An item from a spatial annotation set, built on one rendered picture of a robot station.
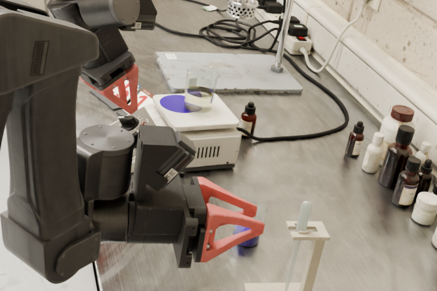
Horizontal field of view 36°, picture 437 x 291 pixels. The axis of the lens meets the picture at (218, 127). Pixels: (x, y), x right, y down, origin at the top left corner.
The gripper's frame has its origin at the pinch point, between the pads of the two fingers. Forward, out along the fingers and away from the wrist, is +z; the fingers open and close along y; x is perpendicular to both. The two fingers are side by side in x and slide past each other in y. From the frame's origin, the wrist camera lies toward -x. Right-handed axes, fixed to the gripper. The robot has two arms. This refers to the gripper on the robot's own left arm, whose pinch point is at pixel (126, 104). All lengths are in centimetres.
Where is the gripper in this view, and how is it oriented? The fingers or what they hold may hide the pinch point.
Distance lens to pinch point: 104.2
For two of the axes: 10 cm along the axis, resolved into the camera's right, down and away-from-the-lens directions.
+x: -7.4, 5.9, -3.1
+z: 3.5, 7.4, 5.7
